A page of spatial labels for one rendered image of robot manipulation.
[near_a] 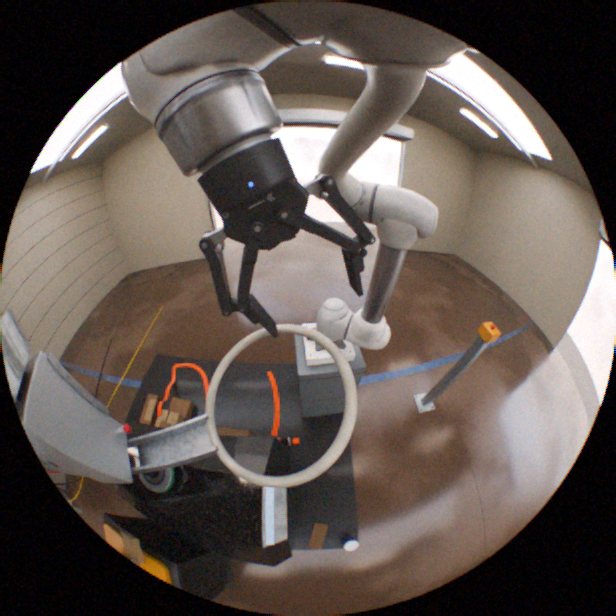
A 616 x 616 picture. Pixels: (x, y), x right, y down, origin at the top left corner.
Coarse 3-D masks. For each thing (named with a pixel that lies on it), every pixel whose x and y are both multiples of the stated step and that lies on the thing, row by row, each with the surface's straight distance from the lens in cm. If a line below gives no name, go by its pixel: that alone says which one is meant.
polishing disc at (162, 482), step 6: (162, 474) 101; (168, 474) 98; (144, 480) 108; (150, 480) 106; (156, 480) 103; (162, 480) 101; (168, 480) 99; (150, 486) 106; (156, 486) 103; (162, 486) 101; (168, 486) 100
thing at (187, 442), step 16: (208, 416) 65; (160, 432) 72; (176, 432) 72; (192, 432) 70; (144, 448) 82; (160, 448) 77; (176, 448) 73; (192, 448) 69; (208, 448) 61; (144, 464) 82; (160, 464) 70; (176, 464) 69; (96, 480) 103
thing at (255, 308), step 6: (252, 294) 24; (252, 300) 23; (252, 306) 22; (258, 306) 24; (252, 312) 22; (258, 312) 22; (264, 312) 25; (258, 318) 23; (264, 318) 24; (270, 318) 26; (264, 324) 24; (270, 324) 25; (270, 330) 25; (276, 330) 26; (276, 336) 26
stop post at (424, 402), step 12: (492, 324) 148; (480, 336) 145; (492, 336) 137; (468, 348) 153; (480, 348) 146; (468, 360) 154; (456, 372) 164; (444, 384) 176; (420, 396) 212; (432, 396) 192; (420, 408) 206; (432, 408) 213
